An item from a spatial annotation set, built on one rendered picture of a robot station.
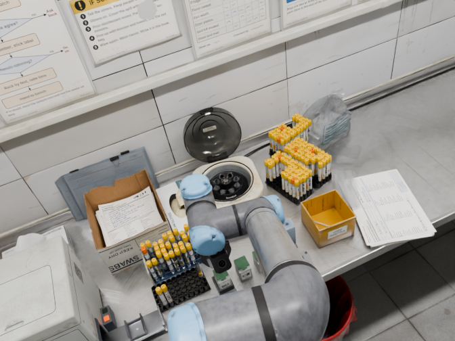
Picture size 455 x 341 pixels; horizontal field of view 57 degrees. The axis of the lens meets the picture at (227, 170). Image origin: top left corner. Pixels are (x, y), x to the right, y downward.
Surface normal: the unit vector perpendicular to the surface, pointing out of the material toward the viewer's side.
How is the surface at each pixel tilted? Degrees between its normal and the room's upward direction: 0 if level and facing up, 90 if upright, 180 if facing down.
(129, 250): 90
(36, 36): 93
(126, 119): 90
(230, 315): 2
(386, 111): 0
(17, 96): 92
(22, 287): 0
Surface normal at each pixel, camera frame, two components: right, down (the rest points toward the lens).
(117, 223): -0.15, -0.71
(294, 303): 0.25, -0.70
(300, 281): 0.16, -0.93
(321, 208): 0.33, 0.63
